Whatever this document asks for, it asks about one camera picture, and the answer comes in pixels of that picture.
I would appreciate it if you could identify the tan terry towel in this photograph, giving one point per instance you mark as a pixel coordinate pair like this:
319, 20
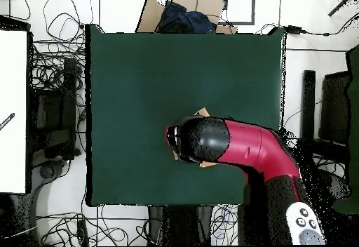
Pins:
203, 112

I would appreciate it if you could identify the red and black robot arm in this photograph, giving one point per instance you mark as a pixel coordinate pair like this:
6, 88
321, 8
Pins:
252, 146

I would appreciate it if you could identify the dark green table cloth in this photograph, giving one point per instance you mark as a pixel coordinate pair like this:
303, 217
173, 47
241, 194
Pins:
134, 67

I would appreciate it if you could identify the black equipment stand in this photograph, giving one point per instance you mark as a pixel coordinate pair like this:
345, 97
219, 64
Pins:
179, 224

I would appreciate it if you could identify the dark blue clothing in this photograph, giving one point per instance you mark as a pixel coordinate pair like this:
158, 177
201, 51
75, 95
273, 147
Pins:
190, 19

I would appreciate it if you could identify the brown cardboard box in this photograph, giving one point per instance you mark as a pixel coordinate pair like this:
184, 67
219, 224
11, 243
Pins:
151, 14

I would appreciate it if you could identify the black power strip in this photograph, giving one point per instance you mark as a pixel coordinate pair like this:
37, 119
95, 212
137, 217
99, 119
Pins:
82, 231

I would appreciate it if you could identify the black pen with white print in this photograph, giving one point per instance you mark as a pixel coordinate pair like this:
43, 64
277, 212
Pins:
7, 121

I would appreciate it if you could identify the white desk top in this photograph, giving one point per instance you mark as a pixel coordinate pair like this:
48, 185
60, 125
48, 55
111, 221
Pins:
12, 89

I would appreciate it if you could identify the black rod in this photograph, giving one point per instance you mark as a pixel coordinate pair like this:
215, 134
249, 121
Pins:
342, 4

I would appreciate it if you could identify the grey rectangular frame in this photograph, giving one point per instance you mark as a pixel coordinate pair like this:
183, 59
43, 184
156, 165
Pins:
238, 22

